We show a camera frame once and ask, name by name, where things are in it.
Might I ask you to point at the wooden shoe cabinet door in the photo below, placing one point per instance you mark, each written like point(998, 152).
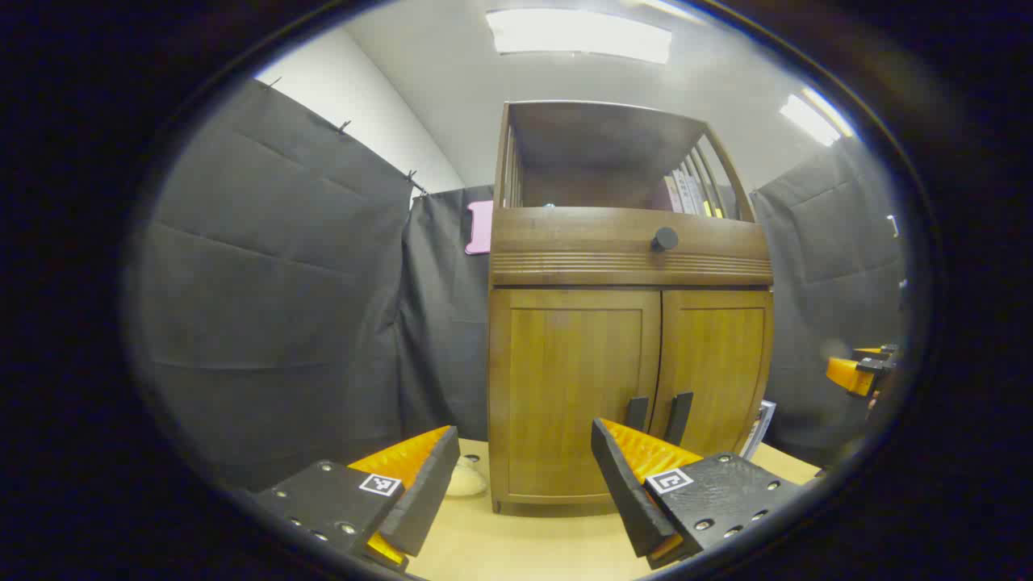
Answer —
point(718, 355)
point(565, 387)

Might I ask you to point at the black backdrop cloth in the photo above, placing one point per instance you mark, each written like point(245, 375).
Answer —
point(266, 282)

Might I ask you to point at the small white lump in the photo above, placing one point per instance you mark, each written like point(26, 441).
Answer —
point(466, 480)

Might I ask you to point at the black round drawer knob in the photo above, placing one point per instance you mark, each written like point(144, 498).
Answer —
point(665, 239)

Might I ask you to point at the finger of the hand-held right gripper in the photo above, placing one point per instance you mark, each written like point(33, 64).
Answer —
point(847, 375)

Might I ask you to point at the white paper booklets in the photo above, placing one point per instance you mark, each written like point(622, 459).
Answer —
point(686, 194)

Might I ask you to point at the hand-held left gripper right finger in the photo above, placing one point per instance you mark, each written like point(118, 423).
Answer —
point(625, 492)

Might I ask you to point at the large ceiling light panel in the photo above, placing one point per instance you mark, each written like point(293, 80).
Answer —
point(577, 34)

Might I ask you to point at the wooden double-door shoe cabinet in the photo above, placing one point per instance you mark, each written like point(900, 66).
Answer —
point(629, 258)

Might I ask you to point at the wooden cabinet drawer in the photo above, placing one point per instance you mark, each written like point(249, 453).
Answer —
point(581, 242)

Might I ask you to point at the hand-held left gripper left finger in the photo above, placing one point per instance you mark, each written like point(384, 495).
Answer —
point(424, 492)

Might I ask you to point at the narrow ceiling light panel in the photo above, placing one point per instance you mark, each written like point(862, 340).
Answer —
point(811, 117)

